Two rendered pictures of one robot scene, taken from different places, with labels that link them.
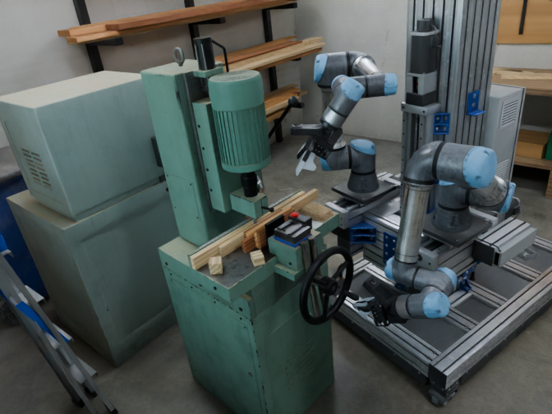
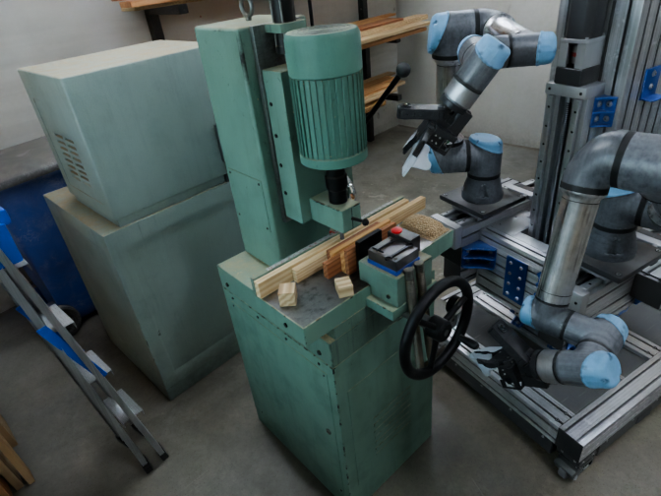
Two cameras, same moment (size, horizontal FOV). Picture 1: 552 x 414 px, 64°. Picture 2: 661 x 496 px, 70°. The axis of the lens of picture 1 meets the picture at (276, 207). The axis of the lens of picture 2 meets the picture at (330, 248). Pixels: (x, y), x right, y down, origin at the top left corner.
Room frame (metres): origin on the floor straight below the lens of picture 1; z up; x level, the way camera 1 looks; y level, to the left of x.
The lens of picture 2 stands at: (0.29, 0.03, 1.64)
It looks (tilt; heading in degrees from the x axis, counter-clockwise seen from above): 32 degrees down; 5
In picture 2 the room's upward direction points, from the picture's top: 7 degrees counter-clockwise
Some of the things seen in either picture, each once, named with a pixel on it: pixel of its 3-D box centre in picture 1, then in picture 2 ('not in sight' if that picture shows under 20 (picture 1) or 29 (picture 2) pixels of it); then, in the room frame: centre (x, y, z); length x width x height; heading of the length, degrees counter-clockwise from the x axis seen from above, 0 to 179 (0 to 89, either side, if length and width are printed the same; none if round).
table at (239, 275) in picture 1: (279, 248); (373, 274); (1.38, 0.01, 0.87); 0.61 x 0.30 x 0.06; 133
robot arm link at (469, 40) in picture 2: (347, 88); (482, 53); (1.52, -0.30, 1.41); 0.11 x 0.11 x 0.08; 86
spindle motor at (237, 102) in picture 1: (241, 121); (328, 98); (1.46, 0.09, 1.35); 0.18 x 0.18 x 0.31
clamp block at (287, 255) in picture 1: (295, 246); (395, 272); (1.32, -0.05, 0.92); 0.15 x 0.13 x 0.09; 133
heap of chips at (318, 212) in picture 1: (315, 209); (422, 222); (1.57, -0.16, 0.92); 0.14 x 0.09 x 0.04; 43
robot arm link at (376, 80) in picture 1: (369, 73); (509, 36); (1.72, -0.42, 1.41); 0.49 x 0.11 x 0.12; 176
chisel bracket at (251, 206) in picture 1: (249, 204); (335, 213); (1.47, 0.10, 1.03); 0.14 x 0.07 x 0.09; 43
